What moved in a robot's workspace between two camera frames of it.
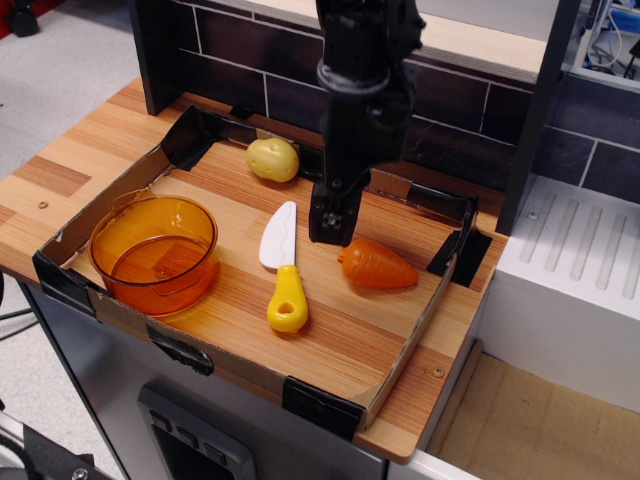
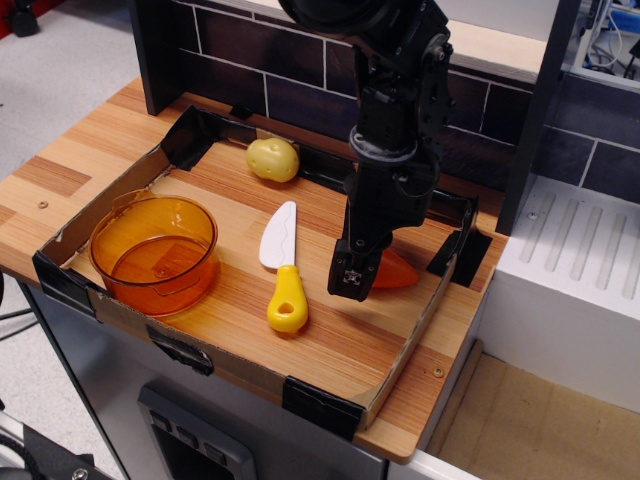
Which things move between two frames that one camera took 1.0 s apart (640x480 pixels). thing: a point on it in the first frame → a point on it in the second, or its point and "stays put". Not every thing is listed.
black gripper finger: x=332 y=216 → x=352 y=274
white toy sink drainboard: x=564 y=302 stays put
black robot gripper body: x=368 y=113 → x=392 y=186
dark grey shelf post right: x=526 y=160 stays put
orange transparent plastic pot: x=156 y=253 stays put
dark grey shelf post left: x=158 y=51 stays put
